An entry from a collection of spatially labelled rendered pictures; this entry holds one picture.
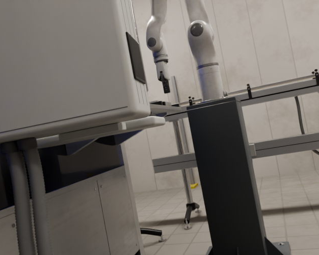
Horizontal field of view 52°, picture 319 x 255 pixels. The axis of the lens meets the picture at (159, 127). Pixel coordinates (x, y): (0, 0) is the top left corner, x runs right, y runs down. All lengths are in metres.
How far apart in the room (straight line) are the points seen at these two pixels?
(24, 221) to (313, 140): 2.12
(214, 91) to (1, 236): 1.14
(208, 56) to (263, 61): 2.52
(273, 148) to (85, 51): 2.00
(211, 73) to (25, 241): 1.17
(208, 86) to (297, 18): 2.74
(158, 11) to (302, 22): 2.69
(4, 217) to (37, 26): 0.62
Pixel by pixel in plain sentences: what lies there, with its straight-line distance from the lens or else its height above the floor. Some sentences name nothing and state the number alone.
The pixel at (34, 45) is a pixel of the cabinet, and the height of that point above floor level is 1.02.
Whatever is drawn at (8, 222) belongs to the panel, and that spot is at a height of 0.55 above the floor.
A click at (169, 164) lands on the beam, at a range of 2.71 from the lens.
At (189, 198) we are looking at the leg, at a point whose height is 0.19.
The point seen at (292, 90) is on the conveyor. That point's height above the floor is 0.88.
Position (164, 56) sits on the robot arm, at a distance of 1.81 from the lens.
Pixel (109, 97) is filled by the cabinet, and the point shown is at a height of 0.85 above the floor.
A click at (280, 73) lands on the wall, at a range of 4.19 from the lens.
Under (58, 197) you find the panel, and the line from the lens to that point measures 1.41.
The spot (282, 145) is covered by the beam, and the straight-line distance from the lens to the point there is 2.60.
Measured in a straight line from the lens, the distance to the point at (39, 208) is 0.93.
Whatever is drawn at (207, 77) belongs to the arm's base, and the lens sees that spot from 1.70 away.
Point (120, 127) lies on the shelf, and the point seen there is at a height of 0.78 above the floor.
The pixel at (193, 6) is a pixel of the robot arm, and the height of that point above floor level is 1.37.
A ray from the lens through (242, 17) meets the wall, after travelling 4.34.
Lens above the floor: 0.75
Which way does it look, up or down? 1 degrees up
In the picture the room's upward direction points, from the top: 11 degrees counter-clockwise
